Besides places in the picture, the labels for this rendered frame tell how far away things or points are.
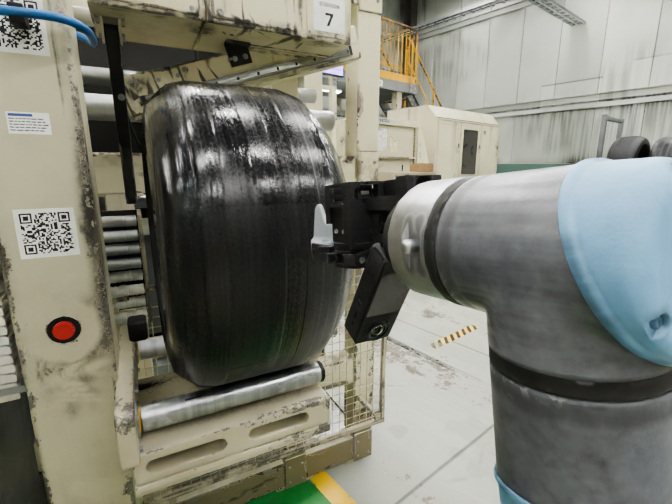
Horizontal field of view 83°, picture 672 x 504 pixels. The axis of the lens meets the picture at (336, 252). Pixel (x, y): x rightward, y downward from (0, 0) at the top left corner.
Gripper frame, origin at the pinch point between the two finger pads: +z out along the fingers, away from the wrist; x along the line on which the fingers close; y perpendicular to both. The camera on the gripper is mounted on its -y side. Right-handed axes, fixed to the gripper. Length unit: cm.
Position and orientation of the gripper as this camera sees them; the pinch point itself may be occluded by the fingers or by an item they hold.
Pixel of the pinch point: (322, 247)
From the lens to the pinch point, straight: 48.6
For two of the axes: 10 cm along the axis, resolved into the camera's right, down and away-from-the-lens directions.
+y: -0.5, -9.9, -1.2
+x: -8.9, 1.0, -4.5
